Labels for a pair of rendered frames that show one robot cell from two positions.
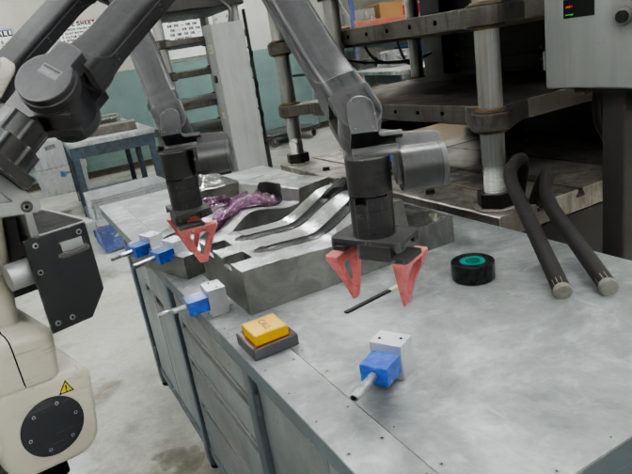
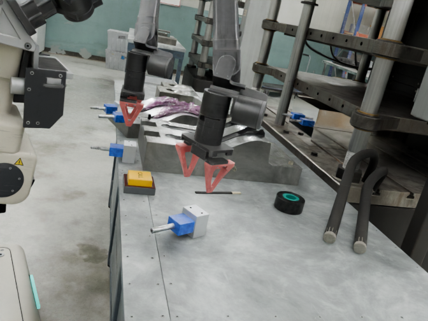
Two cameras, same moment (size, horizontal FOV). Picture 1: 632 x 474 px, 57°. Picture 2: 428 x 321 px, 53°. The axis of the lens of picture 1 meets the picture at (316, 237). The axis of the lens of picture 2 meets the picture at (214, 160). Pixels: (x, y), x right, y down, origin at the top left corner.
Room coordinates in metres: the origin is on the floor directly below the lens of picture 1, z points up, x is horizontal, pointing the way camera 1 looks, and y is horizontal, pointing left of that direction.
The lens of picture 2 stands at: (-0.10, -0.23, 1.26)
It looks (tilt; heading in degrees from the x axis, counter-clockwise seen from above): 19 degrees down; 9
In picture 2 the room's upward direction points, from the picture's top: 12 degrees clockwise
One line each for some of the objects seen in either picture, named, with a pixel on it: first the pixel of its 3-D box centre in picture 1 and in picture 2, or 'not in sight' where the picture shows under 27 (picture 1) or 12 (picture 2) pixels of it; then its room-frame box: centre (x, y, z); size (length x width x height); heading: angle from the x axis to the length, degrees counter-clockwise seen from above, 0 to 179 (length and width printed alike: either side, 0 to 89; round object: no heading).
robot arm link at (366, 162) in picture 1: (372, 173); (218, 104); (0.73, -0.08, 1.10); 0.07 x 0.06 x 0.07; 90
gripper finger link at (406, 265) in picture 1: (394, 271); (209, 169); (0.72, -0.10, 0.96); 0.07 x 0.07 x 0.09; 54
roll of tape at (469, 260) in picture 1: (472, 268); (289, 202); (1.02, -0.28, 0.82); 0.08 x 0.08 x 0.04
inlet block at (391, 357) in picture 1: (376, 371); (177, 225); (0.70, -0.05, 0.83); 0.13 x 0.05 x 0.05; 144
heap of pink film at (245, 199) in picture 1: (231, 203); (179, 106); (1.51, 0.21, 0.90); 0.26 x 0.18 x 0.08; 133
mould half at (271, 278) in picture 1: (325, 231); (218, 144); (1.23, -0.02, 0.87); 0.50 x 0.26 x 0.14; 116
